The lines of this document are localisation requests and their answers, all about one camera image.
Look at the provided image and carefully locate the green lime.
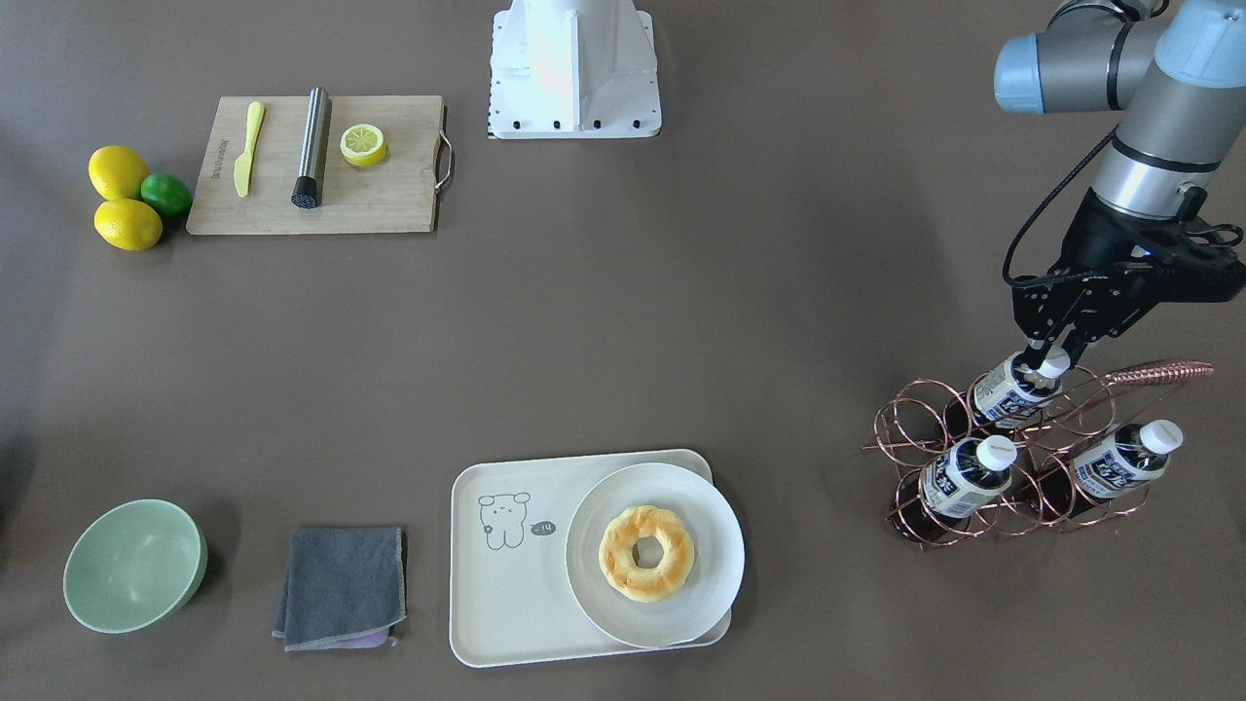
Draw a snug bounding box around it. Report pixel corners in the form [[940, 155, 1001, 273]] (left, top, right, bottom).
[[140, 172, 193, 219]]

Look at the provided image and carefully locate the yellow plastic knife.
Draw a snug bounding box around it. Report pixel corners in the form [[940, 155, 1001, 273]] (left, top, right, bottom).
[[233, 100, 267, 199]]

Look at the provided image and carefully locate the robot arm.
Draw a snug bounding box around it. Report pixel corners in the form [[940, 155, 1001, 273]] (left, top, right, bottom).
[[994, 1, 1245, 367]]

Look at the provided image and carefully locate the glazed donut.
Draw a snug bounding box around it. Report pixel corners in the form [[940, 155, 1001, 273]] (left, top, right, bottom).
[[597, 504, 697, 604]]

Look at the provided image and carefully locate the half lemon slice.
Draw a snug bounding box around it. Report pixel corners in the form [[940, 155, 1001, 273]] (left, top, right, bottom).
[[339, 125, 388, 168]]

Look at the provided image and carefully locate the white round plate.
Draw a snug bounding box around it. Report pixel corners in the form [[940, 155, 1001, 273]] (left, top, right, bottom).
[[564, 461, 745, 647]]

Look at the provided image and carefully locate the cream tray with bear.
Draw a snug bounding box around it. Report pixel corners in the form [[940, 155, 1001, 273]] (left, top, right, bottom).
[[449, 448, 744, 667]]

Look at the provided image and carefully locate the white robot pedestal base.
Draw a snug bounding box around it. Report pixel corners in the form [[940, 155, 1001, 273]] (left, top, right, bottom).
[[487, 1, 663, 139]]

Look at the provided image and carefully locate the tea bottle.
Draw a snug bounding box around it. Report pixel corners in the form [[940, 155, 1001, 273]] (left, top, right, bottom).
[[888, 435, 1018, 544], [942, 347, 1072, 442], [1027, 420, 1185, 519]]

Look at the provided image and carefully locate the tea bottle front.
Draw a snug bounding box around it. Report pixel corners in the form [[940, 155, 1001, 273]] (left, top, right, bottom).
[[1027, 420, 1185, 519], [888, 435, 1018, 544]]

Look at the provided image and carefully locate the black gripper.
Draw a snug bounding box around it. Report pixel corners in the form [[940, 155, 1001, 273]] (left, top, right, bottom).
[[1011, 191, 1244, 372]]

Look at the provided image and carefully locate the grey folded cloth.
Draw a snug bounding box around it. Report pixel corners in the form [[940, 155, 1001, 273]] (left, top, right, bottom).
[[272, 525, 407, 652]]

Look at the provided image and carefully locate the yellow lemon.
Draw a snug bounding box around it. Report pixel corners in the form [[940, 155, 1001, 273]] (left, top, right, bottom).
[[93, 199, 164, 252], [88, 144, 150, 200]]

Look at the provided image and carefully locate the mint green bowl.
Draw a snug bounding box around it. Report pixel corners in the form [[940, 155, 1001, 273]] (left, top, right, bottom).
[[62, 498, 208, 634]]

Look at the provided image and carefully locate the copper wire bottle rack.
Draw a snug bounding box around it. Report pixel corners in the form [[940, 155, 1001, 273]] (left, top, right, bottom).
[[863, 359, 1215, 550]]

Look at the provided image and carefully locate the steel muddler black tip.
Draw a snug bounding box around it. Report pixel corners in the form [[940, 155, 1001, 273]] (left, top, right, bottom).
[[290, 86, 331, 209]]

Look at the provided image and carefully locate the bamboo cutting board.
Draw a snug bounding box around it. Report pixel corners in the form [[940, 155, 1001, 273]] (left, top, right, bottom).
[[186, 93, 446, 237]]

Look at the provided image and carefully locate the upper yellow lemon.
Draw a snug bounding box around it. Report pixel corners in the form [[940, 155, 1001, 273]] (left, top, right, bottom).
[[88, 144, 150, 200]]

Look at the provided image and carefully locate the lower yellow lemon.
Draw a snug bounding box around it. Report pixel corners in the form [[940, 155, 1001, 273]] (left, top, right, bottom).
[[93, 199, 164, 252]]

